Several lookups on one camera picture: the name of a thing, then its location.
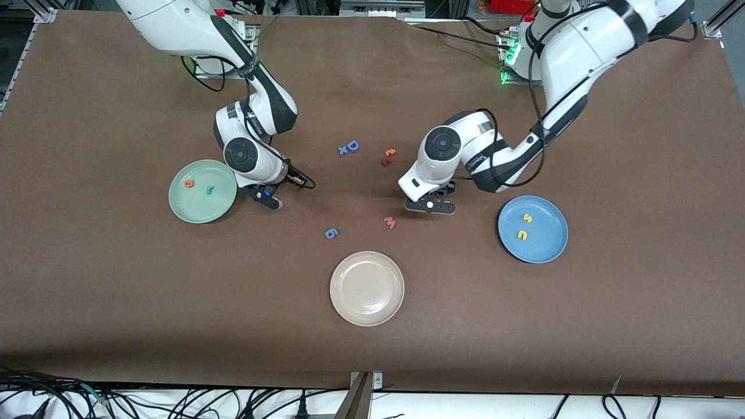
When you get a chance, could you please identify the red box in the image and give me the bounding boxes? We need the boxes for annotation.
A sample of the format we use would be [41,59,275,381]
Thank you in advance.
[492,0,539,15]

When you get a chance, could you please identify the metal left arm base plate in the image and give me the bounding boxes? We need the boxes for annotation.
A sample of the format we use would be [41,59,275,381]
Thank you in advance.
[498,29,531,87]

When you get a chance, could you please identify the beige round plate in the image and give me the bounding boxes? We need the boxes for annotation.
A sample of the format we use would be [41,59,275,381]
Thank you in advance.
[329,251,405,327]

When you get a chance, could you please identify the black cable on table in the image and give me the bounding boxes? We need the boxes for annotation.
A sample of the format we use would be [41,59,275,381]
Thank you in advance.
[407,16,510,51]

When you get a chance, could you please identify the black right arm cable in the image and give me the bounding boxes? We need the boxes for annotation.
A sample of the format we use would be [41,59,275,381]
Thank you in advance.
[180,55,257,117]

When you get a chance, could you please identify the teal plug cable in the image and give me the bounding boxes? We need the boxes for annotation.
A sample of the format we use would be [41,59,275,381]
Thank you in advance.
[81,383,110,406]

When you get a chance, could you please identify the grey power strip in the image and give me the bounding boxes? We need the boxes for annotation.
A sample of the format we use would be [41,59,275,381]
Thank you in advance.
[340,0,425,18]

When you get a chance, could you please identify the grey metal table bracket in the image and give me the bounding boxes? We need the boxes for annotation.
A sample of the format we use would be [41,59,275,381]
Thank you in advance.
[335,371,385,419]

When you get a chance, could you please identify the aluminium frame rail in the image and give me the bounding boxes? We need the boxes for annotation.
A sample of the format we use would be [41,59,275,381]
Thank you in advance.
[701,0,745,40]
[0,7,58,114]

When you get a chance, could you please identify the pale green round plate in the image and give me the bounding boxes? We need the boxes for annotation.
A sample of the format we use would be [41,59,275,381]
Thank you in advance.
[168,159,238,224]

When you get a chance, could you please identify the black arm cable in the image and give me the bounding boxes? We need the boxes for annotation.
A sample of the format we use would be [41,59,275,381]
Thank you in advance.
[180,55,257,117]
[466,79,549,190]

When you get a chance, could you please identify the blue round plate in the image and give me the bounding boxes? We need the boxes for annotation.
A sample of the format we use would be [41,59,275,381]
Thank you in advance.
[498,195,569,264]

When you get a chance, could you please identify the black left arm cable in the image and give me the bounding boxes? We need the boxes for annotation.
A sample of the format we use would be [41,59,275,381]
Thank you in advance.
[466,79,549,190]

